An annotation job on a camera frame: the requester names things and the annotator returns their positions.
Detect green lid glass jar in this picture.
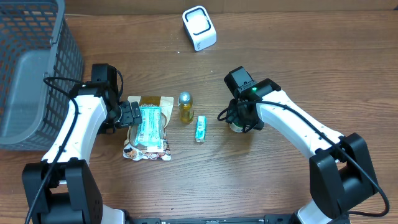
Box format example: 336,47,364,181
229,123,243,133

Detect mint green wet wipes pack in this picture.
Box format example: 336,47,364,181
134,106,162,152

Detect teal Kleenex tissue pack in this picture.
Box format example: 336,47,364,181
195,115,206,142

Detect yellow oil bottle silver cap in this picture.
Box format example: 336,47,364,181
178,91,194,124

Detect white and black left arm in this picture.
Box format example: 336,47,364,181
22,81,142,223

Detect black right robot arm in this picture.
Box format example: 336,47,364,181
224,78,378,223

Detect white barcode scanner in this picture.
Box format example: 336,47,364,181
182,6,217,52

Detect dark grey plastic basket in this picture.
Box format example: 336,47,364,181
1,0,84,151

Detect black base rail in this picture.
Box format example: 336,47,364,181
129,214,300,224

